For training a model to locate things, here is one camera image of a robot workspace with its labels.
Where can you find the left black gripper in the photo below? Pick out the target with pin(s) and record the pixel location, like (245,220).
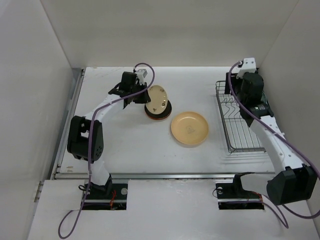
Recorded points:
(145,98)

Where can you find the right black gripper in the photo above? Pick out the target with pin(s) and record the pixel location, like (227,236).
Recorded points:
(227,87)

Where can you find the cream floral plate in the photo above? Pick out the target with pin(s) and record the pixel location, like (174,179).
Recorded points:
(158,99)

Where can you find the black glossy plate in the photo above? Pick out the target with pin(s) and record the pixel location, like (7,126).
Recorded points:
(167,110)

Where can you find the large beige plate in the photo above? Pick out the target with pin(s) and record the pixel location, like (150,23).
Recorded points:
(189,128)

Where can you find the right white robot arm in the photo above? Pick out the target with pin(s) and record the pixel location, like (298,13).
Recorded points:
(294,180)

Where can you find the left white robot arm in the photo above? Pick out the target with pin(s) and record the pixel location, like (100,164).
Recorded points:
(86,134)

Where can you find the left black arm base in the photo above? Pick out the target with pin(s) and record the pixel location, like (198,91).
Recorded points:
(114,199)

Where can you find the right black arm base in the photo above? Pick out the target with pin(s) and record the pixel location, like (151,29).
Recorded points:
(231,195)

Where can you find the green blue-patterned plate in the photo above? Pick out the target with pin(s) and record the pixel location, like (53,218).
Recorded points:
(264,100)

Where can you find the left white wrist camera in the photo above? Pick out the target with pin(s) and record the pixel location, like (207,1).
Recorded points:
(141,74)

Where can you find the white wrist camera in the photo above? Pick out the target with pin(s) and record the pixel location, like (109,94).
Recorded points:
(247,65)
(141,74)

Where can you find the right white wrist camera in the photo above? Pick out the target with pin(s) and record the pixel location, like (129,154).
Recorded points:
(247,65)

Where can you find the grey wire dish rack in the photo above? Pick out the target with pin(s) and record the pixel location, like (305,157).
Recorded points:
(239,138)

